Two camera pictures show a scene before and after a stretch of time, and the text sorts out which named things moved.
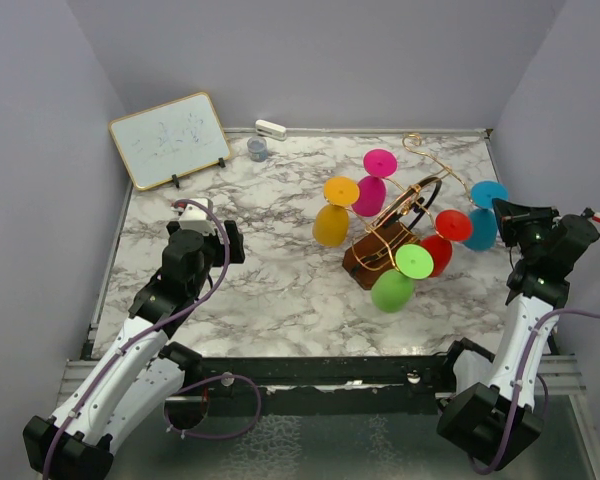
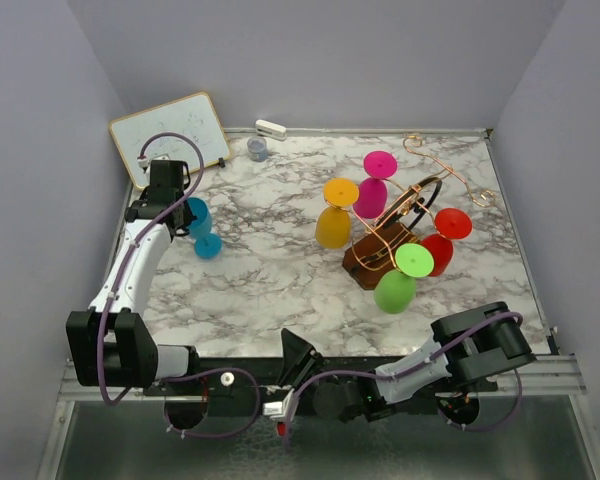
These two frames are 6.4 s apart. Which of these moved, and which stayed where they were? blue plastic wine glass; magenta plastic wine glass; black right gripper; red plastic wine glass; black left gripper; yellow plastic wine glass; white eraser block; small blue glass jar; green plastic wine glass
Moved: black right gripper; black left gripper; blue plastic wine glass
Stayed: small blue glass jar; yellow plastic wine glass; magenta plastic wine glass; green plastic wine glass; red plastic wine glass; white eraser block
